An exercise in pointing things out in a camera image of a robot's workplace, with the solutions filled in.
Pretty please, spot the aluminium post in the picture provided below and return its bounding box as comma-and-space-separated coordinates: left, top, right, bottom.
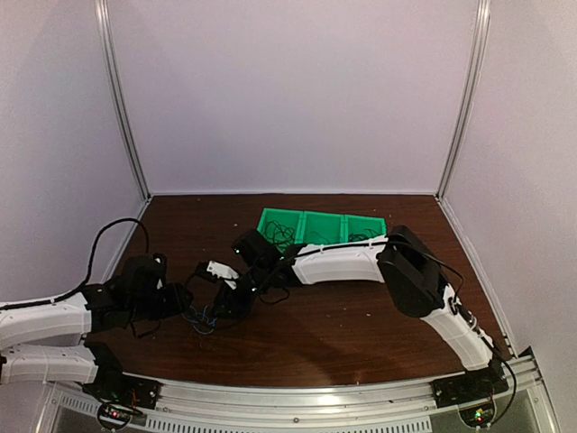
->
94, 0, 151, 201
435, 0, 491, 202

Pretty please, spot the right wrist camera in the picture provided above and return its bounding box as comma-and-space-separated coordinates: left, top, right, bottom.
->
192, 261, 240, 290

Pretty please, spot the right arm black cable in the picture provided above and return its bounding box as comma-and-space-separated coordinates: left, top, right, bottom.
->
182, 238, 517, 425

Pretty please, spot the middle green bin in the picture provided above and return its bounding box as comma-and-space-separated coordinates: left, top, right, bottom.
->
300, 211, 344, 245

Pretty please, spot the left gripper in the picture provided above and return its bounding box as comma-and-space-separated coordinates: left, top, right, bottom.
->
128, 281, 193, 322

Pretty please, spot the black thin cable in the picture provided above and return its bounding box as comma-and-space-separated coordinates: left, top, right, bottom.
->
349, 227, 384, 243

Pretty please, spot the right green bin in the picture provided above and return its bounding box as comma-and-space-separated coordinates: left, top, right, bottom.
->
343, 215, 387, 242

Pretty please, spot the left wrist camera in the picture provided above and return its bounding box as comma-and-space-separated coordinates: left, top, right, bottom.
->
152, 253, 168, 292

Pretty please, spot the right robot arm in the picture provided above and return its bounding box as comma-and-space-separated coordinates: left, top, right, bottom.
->
206, 226, 504, 399

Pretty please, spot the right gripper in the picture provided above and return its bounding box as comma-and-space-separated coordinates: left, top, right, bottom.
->
210, 263, 271, 318

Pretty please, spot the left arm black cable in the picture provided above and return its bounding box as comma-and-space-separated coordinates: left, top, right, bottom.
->
0, 218, 152, 312

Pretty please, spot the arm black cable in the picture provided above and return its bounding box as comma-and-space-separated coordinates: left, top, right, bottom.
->
0, 218, 152, 312
182, 238, 517, 425

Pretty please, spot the left green bin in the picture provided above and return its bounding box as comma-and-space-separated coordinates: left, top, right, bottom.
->
257, 207, 304, 253

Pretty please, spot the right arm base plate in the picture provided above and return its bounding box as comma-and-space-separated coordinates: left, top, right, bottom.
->
432, 372, 508, 429

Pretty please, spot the green bin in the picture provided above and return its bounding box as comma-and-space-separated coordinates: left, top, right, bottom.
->
343, 215, 387, 242
300, 211, 344, 245
257, 207, 304, 253

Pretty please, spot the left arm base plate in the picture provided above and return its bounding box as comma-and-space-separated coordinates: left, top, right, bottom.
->
79, 373, 161, 431

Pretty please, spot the brown thin cable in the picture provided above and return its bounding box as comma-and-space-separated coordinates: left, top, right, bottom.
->
263, 218, 298, 252

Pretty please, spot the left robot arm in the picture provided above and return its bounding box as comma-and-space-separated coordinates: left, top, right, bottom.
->
1, 254, 193, 401

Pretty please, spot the left aluminium post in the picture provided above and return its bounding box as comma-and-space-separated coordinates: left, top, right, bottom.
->
94, 0, 151, 201

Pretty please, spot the right aluminium post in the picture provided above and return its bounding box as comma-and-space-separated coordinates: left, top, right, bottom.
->
435, 0, 491, 202

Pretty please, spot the blue cable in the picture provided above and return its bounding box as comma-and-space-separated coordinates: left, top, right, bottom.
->
182, 304, 222, 337

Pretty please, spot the front aluminium rail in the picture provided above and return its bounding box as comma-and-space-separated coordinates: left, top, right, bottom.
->
32, 355, 561, 432

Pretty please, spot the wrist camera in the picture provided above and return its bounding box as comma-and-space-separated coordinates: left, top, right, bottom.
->
152, 253, 168, 292
192, 261, 240, 290

